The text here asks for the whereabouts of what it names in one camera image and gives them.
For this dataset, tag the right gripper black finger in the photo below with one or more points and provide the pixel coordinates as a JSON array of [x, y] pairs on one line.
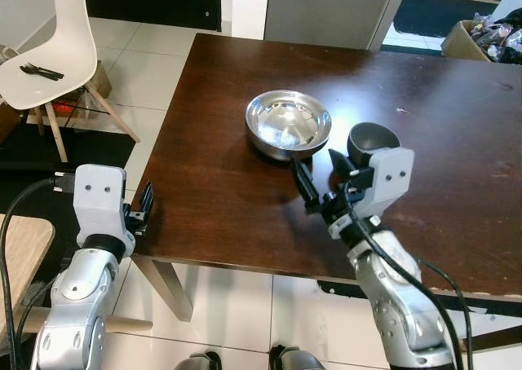
[[306, 187], [341, 165]]

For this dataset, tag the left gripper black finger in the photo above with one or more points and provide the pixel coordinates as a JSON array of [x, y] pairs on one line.
[[148, 199]]

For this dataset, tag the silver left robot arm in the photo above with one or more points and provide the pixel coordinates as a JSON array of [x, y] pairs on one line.
[[77, 305]]

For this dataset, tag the small dark grey bowl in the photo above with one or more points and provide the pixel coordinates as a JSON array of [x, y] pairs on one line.
[[373, 138]]

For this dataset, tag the shiny steel bowl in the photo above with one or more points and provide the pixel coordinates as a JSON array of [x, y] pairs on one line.
[[289, 121]]

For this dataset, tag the brown slanted table leg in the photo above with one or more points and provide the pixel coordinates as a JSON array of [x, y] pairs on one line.
[[493, 337], [167, 284]]

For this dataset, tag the black floor mat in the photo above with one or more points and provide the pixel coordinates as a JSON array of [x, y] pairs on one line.
[[73, 146]]

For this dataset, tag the light wooden rod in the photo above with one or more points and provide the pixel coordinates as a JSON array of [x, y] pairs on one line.
[[126, 323]]

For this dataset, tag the light wooden stool top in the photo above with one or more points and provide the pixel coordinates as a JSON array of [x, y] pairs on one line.
[[20, 256]]

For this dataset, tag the small red item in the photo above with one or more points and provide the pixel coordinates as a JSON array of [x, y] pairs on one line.
[[67, 107]]

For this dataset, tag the small cardboard box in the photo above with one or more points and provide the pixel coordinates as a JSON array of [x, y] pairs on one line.
[[99, 81]]

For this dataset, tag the grey door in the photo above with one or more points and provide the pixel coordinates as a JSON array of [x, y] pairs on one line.
[[326, 11]]

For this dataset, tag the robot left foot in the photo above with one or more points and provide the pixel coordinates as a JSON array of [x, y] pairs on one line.
[[200, 362]]

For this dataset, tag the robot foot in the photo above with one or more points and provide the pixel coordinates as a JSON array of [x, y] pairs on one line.
[[298, 359], [200, 362]]

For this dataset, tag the black fork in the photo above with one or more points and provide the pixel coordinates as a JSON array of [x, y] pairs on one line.
[[41, 71]]

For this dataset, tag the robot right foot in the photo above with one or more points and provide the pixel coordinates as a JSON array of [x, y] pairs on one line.
[[298, 359]]

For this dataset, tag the dark doormat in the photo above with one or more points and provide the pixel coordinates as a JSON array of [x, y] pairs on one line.
[[440, 13]]

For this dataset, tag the white plastic chair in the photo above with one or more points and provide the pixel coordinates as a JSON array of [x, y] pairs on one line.
[[57, 36]]

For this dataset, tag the cardboard box full of rubbish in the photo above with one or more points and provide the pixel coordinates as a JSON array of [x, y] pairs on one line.
[[489, 40]]

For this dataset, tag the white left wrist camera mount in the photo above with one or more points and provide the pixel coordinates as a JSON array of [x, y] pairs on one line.
[[99, 199]]

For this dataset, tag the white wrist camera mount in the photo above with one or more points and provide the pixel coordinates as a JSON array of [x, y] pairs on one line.
[[99, 199], [390, 178]]

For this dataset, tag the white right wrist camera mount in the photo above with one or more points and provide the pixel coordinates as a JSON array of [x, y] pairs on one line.
[[390, 178]]

